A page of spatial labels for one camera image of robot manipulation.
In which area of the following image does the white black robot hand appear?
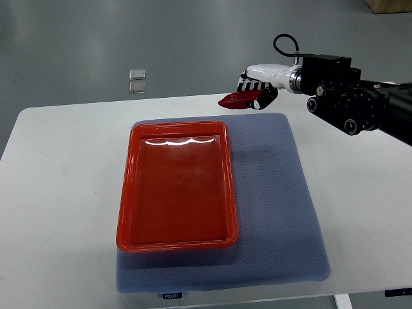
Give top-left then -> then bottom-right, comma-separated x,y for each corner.
237,64 -> 302,110

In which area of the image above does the red pepper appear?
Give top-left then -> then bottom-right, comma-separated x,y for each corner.
218,89 -> 263,109

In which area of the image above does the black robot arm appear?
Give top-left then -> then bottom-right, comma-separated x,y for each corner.
294,53 -> 411,145

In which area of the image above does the red plastic tray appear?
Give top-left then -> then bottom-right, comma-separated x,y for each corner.
116,121 -> 239,254

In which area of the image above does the upper floor plate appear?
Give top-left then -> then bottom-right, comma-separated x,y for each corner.
129,69 -> 146,80

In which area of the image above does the cardboard box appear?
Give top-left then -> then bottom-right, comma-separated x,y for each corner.
366,0 -> 412,14

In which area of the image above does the blue-grey textured mat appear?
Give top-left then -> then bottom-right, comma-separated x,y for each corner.
117,113 -> 330,294

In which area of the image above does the black table label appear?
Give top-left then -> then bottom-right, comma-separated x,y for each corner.
162,292 -> 183,300

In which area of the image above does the white table leg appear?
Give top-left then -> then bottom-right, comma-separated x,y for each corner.
333,294 -> 353,309

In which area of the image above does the black table control panel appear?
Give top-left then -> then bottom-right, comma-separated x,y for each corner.
384,288 -> 412,297

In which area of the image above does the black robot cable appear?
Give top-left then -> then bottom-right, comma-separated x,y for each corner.
272,33 -> 301,61

